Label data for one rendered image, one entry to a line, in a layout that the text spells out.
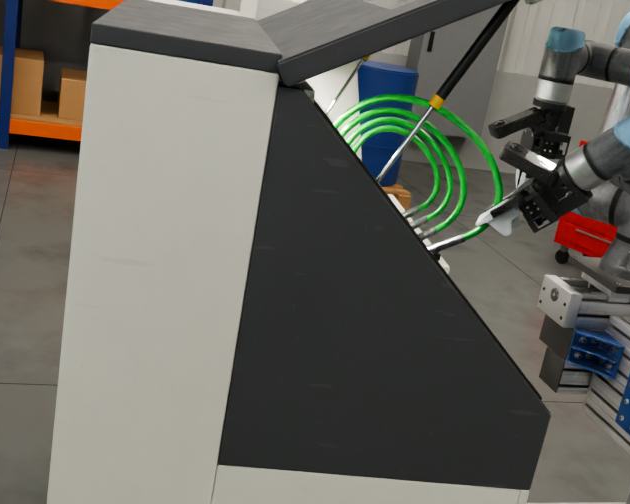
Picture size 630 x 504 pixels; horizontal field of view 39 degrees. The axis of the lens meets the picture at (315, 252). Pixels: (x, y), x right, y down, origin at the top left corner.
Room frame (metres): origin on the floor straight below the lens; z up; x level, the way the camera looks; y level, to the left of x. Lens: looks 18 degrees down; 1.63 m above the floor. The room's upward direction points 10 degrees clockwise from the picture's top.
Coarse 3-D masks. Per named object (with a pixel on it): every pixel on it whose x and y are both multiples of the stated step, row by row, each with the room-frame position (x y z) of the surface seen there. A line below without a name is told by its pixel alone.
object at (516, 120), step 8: (520, 112) 1.92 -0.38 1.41; (528, 112) 1.91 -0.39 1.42; (536, 112) 1.89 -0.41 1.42; (504, 120) 1.91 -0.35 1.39; (512, 120) 1.89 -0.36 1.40; (520, 120) 1.88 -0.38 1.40; (528, 120) 1.88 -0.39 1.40; (536, 120) 1.89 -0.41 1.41; (544, 120) 1.89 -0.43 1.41; (496, 128) 1.87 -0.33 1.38; (504, 128) 1.87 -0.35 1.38; (512, 128) 1.88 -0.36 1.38; (520, 128) 1.88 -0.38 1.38; (496, 136) 1.88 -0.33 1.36; (504, 136) 1.88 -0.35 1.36
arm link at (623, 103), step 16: (624, 32) 2.28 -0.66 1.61; (624, 96) 2.25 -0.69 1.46; (608, 112) 2.27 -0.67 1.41; (624, 112) 2.24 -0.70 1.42; (608, 128) 2.25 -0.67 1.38; (592, 192) 2.20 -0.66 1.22; (608, 192) 2.18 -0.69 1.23; (576, 208) 2.23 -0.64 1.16; (592, 208) 2.20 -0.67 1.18; (608, 208) 2.17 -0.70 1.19
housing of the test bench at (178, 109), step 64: (128, 0) 1.86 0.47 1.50; (128, 64) 1.30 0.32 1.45; (192, 64) 1.31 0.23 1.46; (256, 64) 1.33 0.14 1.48; (128, 128) 1.30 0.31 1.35; (192, 128) 1.32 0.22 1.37; (256, 128) 1.33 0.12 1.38; (128, 192) 1.30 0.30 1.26; (192, 192) 1.32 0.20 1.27; (256, 192) 1.34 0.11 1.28; (128, 256) 1.30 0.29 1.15; (192, 256) 1.32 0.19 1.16; (64, 320) 1.29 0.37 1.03; (128, 320) 1.31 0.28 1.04; (192, 320) 1.32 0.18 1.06; (64, 384) 1.29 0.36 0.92; (128, 384) 1.31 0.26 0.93; (192, 384) 1.33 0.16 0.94; (64, 448) 1.29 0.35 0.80; (128, 448) 1.31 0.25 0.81; (192, 448) 1.33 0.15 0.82
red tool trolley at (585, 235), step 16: (560, 224) 5.91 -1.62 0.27; (576, 224) 5.83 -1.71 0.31; (592, 224) 5.74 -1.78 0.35; (608, 224) 5.66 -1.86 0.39; (560, 240) 5.89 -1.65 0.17; (576, 240) 5.80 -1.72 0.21; (592, 240) 5.71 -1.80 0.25; (608, 240) 5.63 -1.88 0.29; (560, 256) 5.91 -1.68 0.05; (592, 256) 5.70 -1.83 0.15
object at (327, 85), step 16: (256, 0) 2.07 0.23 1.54; (272, 0) 2.03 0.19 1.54; (288, 0) 2.06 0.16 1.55; (304, 0) 2.24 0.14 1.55; (256, 16) 2.03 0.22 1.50; (352, 64) 2.07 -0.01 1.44; (320, 80) 2.06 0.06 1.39; (336, 80) 2.06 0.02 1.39; (352, 80) 2.07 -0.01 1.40; (320, 96) 2.06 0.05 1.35; (352, 96) 2.07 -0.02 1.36; (336, 112) 2.07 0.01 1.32; (352, 128) 2.07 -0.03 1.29; (352, 144) 2.08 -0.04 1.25
